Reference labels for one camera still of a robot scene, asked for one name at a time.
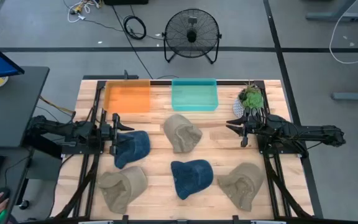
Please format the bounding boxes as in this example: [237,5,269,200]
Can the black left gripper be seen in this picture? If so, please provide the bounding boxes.
[99,113,135,157]

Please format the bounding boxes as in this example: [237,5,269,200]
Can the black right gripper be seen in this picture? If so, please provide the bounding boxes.
[225,115,262,148]

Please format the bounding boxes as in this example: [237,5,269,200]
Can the blue denim cap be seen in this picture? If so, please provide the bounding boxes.
[170,159,214,200]
[114,130,151,170]

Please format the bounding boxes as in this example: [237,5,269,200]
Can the tan fabric cap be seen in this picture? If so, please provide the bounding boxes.
[163,113,203,154]
[216,162,264,212]
[97,166,149,215]

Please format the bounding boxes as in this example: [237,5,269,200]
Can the white grey triangle-pattern pot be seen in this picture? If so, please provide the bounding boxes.
[232,97,246,119]

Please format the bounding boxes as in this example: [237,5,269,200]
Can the green succulent plant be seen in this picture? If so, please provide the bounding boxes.
[238,80,265,110]

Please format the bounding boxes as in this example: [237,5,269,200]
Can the orange translucent plastic bin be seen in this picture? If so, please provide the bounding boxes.
[103,79,152,114]

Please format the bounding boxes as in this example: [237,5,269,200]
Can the teal translucent plastic bin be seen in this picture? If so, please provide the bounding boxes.
[170,77,219,112]

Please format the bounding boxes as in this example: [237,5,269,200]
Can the black floor fan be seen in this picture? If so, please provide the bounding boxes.
[161,8,223,65]

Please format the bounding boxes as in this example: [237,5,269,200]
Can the black desk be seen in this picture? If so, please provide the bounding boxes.
[0,65,50,148]

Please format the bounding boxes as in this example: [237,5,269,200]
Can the grey desk foot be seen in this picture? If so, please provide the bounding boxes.
[331,91,358,102]
[305,0,358,23]

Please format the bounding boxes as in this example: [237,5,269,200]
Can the black computer mouse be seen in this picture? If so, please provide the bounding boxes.
[0,186,12,210]

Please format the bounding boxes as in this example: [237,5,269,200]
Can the black metal table frame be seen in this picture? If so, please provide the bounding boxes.
[51,73,315,224]

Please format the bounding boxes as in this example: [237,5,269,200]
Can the long black floor cable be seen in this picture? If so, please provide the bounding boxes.
[110,4,180,80]

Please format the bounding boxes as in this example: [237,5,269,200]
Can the coiled black cable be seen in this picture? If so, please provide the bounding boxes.
[122,15,147,41]

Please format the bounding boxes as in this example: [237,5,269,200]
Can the white floor cable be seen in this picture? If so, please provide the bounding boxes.
[329,0,358,65]

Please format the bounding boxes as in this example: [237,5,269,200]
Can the white yellow cable bundle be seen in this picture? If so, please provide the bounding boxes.
[62,0,103,24]

